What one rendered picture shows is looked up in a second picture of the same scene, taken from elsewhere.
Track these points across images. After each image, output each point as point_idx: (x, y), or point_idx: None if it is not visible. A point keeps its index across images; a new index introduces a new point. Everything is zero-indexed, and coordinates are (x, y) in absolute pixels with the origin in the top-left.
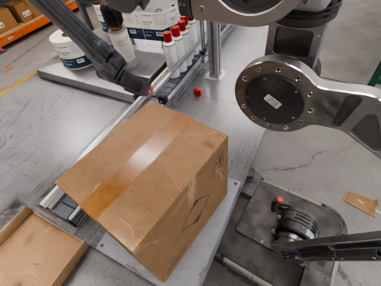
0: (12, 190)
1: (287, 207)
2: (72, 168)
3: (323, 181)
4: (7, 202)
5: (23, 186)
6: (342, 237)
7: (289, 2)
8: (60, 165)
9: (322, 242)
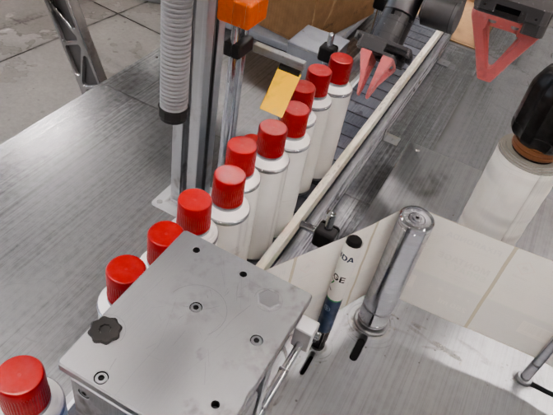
0: (532, 73)
1: None
2: None
3: None
4: (524, 64)
5: (520, 75)
6: (85, 36)
7: None
8: (485, 87)
9: (100, 66)
